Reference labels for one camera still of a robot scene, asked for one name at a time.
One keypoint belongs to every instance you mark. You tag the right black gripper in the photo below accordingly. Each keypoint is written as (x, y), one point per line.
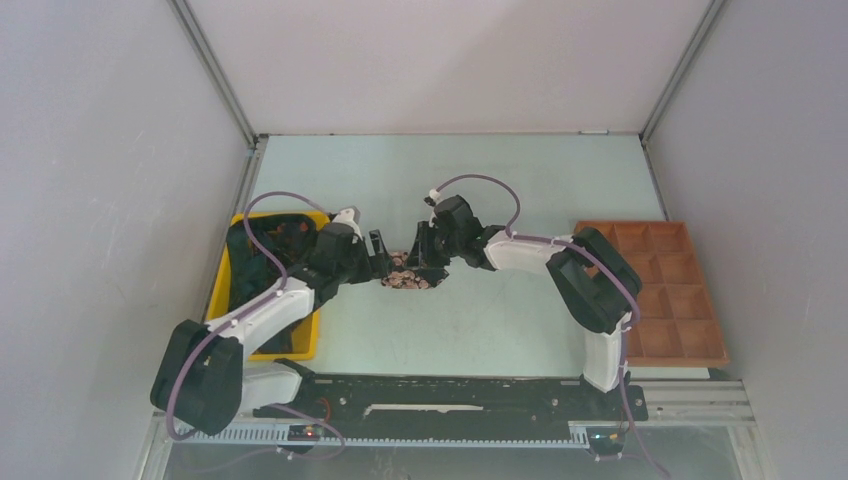
(422, 257)

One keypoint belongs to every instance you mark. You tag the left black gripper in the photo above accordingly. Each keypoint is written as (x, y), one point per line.
(379, 264)

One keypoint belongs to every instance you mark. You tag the pink rose floral tie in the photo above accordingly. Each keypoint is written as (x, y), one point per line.
(402, 277)

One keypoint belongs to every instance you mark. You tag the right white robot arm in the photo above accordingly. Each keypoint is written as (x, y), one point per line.
(597, 285)

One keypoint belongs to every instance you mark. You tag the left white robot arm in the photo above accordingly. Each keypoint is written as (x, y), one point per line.
(201, 384)

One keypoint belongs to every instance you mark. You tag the yellow plastic bin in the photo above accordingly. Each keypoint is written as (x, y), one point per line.
(244, 272)

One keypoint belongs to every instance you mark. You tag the brown compartment tray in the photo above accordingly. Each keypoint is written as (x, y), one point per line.
(679, 326)

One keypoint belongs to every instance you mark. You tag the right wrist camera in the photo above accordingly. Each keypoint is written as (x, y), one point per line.
(454, 215)

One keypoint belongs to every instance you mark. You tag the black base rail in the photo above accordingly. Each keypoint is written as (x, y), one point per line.
(461, 409)

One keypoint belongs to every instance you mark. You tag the aluminium frame rail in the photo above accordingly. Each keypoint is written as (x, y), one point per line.
(668, 402)

